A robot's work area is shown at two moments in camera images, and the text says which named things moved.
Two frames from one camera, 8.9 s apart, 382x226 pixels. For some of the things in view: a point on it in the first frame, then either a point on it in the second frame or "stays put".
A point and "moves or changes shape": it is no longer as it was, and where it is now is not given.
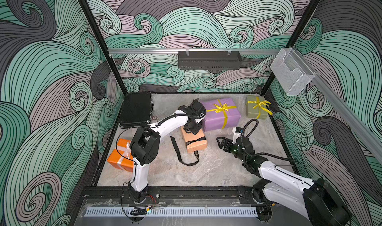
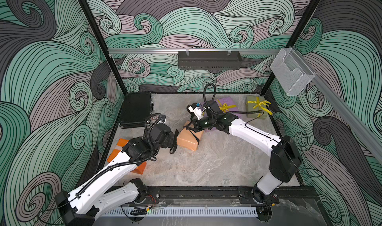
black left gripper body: [194, 128] to [166, 142]
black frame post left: [100, 37] stays put
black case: [137, 110] stays put
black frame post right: [315, 0] stays put
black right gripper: [229, 142] to [196, 127]
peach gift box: [190, 137] moves or changes shape
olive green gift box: [256, 107] stays put
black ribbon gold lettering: [196, 153] moves or changes shape
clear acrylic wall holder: [292, 73] stays put
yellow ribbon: [224, 108] stays put
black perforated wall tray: [209, 59] stays put
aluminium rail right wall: [343, 104] stays put
